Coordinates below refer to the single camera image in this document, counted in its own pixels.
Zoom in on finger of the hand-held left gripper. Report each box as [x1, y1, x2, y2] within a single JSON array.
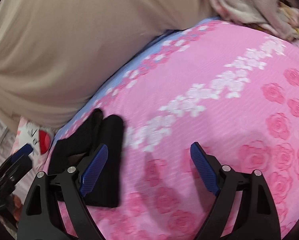
[[10, 144, 34, 163], [0, 154, 32, 183]]

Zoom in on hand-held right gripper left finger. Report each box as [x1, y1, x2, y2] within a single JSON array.
[[18, 144, 108, 240]]

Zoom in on white cartoon face pillow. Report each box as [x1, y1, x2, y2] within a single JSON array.
[[11, 117, 52, 155]]

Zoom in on pink rose print bed sheet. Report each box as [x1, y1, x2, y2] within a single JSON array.
[[43, 16, 299, 240]]

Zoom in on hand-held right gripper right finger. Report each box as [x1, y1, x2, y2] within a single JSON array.
[[190, 142, 281, 240]]

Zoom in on beige duvet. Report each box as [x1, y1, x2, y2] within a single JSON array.
[[0, 0, 221, 133]]

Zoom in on pale floral plush blanket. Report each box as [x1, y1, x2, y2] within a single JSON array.
[[198, 0, 299, 42]]

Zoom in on black pants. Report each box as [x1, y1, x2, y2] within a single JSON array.
[[48, 108, 126, 208]]

